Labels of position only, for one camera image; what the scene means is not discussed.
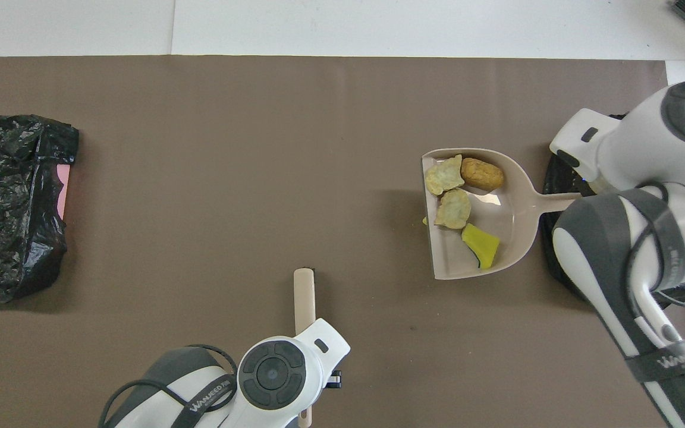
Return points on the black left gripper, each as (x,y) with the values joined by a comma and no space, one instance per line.
(335,380)

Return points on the small yellow green sponge wedge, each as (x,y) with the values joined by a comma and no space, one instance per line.
(480,244)

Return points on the pale toy bread piece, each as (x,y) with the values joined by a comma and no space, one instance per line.
(453,209)
(443,176)

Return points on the beige plastic dustpan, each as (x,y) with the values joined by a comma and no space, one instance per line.
(509,226)

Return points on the brown toy bread piece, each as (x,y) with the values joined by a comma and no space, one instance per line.
(482,174)

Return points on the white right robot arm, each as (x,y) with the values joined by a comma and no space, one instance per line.
(646,148)

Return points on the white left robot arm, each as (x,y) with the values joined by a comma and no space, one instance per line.
(271,374)

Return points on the right black trash bag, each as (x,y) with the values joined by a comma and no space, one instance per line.
(558,185)

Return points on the black trash bag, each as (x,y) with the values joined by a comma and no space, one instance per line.
(9,196)
(558,185)

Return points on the left black trash bag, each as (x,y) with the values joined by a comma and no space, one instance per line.
(9,196)

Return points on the brown table mat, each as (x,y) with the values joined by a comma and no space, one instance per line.
(200,178)

